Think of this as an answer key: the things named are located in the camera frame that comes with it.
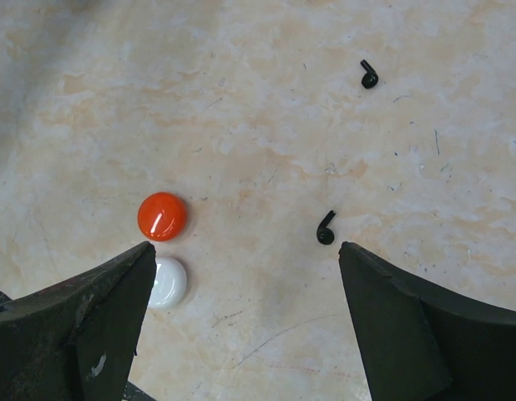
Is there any black earbud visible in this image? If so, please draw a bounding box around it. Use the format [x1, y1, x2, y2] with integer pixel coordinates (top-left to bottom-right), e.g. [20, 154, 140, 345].
[360, 59, 379, 89]
[316, 211, 336, 246]

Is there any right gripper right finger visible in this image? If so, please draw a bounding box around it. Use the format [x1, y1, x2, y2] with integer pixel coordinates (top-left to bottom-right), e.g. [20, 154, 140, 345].
[339, 242, 516, 400]

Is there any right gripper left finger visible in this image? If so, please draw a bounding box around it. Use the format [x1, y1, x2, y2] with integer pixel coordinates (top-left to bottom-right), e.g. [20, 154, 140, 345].
[0, 241, 156, 400]

